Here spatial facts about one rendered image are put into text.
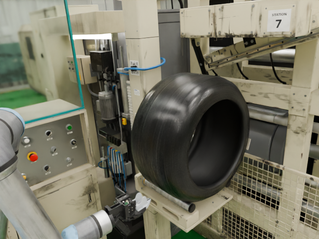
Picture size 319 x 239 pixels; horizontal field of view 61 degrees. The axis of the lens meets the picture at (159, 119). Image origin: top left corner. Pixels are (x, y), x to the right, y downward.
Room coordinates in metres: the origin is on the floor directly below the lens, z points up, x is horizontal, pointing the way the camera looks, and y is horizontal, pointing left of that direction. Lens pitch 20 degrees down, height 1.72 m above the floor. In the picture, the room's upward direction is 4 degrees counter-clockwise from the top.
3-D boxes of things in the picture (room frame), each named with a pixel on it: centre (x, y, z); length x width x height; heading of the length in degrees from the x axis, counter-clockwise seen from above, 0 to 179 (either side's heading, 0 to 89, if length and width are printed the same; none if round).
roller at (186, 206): (1.16, -0.01, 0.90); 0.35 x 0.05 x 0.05; 40
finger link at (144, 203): (0.94, 0.09, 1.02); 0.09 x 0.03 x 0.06; 130
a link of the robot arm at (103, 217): (0.83, 0.24, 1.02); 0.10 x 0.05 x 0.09; 40
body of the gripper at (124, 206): (0.88, 0.18, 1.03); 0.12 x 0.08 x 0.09; 130
